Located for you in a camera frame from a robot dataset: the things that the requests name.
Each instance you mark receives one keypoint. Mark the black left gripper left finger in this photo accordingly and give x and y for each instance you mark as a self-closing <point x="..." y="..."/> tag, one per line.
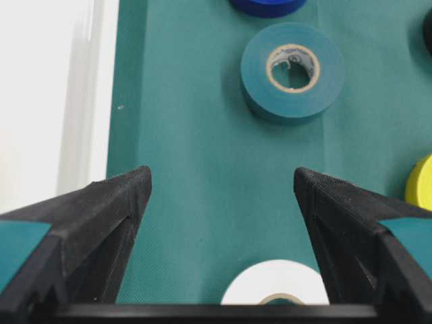
<point x="73" y="248"/>

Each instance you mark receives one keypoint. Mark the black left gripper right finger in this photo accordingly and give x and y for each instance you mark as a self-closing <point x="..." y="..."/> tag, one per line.
<point x="369" y="274"/>

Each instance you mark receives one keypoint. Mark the white tape roll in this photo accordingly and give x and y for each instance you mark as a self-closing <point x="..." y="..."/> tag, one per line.
<point x="276" y="279"/>

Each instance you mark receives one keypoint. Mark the green tape roll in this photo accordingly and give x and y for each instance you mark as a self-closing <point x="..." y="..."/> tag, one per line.
<point x="290" y="72"/>

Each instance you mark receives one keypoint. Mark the blue tape roll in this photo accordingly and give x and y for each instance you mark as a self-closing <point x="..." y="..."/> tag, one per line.
<point x="267" y="9"/>

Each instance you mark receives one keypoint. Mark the yellow tape roll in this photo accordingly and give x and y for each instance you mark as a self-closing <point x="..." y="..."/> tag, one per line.
<point x="418" y="185"/>

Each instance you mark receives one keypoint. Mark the white plastic case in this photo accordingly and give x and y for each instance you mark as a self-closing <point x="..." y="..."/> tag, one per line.
<point x="57" y="69"/>

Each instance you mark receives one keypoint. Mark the black tape roll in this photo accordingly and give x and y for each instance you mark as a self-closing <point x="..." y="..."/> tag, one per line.
<point x="427" y="31"/>

